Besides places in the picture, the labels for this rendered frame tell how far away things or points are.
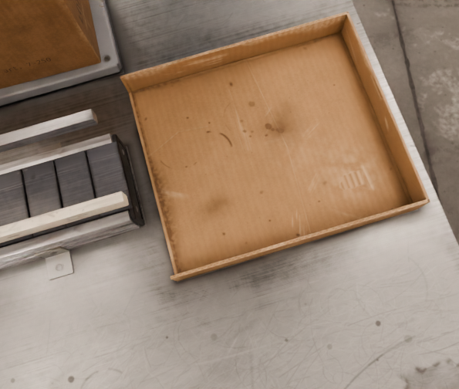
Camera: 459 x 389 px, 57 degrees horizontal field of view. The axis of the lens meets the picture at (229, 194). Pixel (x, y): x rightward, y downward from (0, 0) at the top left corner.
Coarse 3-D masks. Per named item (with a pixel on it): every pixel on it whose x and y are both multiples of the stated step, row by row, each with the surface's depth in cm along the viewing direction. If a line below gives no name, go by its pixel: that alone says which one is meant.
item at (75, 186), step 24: (24, 168) 50; (48, 168) 49; (72, 168) 49; (96, 168) 49; (120, 168) 49; (0, 192) 49; (24, 192) 49; (48, 192) 49; (72, 192) 49; (96, 192) 48; (0, 216) 48; (24, 216) 48; (96, 216) 48; (24, 240) 50
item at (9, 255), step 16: (80, 144) 50; (96, 144) 50; (32, 160) 50; (48, 160) 50; (128, 160) 54; (128, 176) 51; (80, 224) 48; (96, 224) 48; (112, 224) 48; (128, 224) 49; (32, 240) 48; (48, 240) 47; (64, 240) 48; (80, 240) 50; (96, 240) 52; (0, 256) 47; (16, 256) 48; (32, 256) 51
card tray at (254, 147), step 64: (192, 64) 55; (256, 64) 57; (320, 64) 56; (192, 128) 55; (256, 128) 54; (320, 128) 54; (384, 128) 53; (192, 192) 53; (256, 192) 52; (320, 192) 52; (384, 192) 52; (192, 256) 51; (256, 256) 49
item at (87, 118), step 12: (60, 120) 42; (72, 120) 42; (84, 120) 42; (96, 120) 43; (12, 132) 42; (24, 132) 42; (36, 132) 42; (48, 132) 42; (60, 132) 42; (0, 144) 42; (12, 144) 42; (24, 144) 43
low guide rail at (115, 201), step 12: (120, 192) 45; (84, 204) 44; (96, 204) 44; (108, 204) 44; (120, 204) 45; (36, 216) 44; (48, 216) 44; (60, 216) 44; (72, 216) 44; (84, 216) 45; (0, 228) 44; (12, 228) 44; (24, 228) 44; (36, 228) 45; (48, 228) 46; (0, 240) 45
